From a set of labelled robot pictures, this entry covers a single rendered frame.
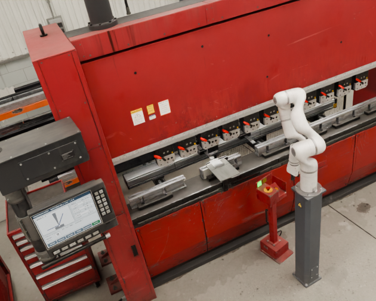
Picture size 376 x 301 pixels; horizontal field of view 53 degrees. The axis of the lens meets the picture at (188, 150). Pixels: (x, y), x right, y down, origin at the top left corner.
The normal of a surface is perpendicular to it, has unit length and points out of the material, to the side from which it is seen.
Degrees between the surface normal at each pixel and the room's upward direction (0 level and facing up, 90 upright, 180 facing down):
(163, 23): 90
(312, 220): 90
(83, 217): 90
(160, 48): 90
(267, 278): 0
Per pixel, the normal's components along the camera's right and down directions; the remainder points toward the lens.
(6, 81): 0.47, 0.42
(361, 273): -0.16, -0.83
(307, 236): -0.29, 0.56
